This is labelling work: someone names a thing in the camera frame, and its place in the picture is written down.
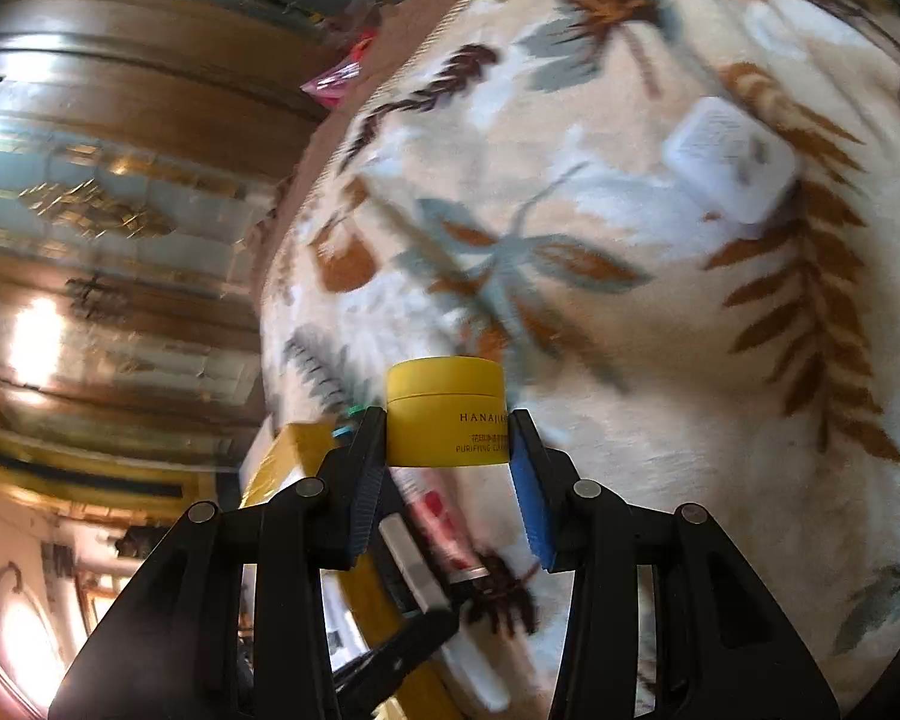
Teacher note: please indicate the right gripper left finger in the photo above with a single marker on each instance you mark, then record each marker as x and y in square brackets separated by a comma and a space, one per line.
[225, 617]

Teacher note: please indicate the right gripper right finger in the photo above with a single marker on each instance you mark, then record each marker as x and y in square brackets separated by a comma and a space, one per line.
[724, 647]

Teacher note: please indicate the yellow cream jar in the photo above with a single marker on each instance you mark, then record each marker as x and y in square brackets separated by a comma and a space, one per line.
[446, 412]

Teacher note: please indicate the white power adapter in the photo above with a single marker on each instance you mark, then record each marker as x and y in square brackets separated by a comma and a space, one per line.
[726, 156]

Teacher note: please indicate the rose hand cream tube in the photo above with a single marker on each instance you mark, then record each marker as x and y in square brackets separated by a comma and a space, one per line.
[425, 493]

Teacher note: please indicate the white box with yellow tape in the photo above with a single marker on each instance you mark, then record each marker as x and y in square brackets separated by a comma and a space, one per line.
[318, 505]

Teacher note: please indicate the pink plastic bag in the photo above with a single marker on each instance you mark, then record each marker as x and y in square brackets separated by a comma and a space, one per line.
[329, 87]

